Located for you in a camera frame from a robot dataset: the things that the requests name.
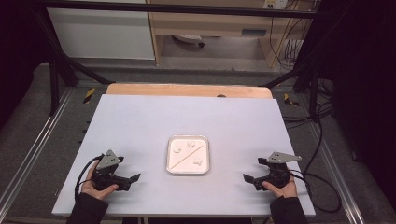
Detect chair base with wheel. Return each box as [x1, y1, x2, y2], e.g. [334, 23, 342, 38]
[172, 35, 205, 49]

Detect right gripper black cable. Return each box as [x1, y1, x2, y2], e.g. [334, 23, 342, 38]
[288, 169, 343, 214]

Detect person's left hand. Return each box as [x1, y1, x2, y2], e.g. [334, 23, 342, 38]
[81, 161, 120, 201]

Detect black floor cables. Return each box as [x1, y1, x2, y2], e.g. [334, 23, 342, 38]
[281, 78, 336, 131]

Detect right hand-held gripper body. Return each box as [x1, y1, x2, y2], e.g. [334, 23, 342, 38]
[253, 151, 303, 191]

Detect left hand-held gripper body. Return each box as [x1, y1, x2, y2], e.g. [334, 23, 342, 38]
[91, 149, 132, 192]

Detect black hanging cables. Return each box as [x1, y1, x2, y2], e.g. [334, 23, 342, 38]
[268, 0, 316, 72]

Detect black frame crossbar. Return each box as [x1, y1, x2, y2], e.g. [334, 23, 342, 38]
[31, 0, 320, 20]

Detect dark curtain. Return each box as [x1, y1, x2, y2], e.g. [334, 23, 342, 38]
[316, 0, 396, 213]
[0, 0, 50, 127]

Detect light wooden desk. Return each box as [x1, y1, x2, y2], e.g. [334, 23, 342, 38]
[146, 0, 316, 68]

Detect white cabinet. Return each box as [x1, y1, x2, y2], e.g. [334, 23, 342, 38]
[46, 0, 156, 61]

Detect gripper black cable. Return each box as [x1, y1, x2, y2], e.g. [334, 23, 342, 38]
[74, 154, 106, 200]
[288, 169, 343, 214]

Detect white table board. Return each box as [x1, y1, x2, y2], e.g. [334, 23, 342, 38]
[50, 93, 317, 217]

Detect wooden table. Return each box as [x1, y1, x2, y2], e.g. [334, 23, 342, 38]
[105, 82, 274, 100]

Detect person's right hand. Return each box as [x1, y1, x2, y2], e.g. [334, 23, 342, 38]
[262, 169, 299, 199]

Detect square metal tray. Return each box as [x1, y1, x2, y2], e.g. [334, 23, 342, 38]
[165, 134, 211, 175]

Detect black frame stand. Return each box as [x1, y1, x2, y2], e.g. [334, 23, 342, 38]
[32, 8, 115, 117]
[263, 46, 322, 120]

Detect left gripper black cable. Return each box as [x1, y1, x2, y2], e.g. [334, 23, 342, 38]
[74, 154, 106, 200]

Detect white power outlet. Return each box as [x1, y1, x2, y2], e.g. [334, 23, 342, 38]
[262, 0, 289, 10]

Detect aluminium floor rail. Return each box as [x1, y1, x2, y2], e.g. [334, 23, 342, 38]
[0, 88, 75, 213]
[306, 118, 366, 224]

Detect yellow black tape strip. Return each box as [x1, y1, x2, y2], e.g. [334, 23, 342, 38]
[283, 92, 300, 107]
[82, 88, 96, 105]

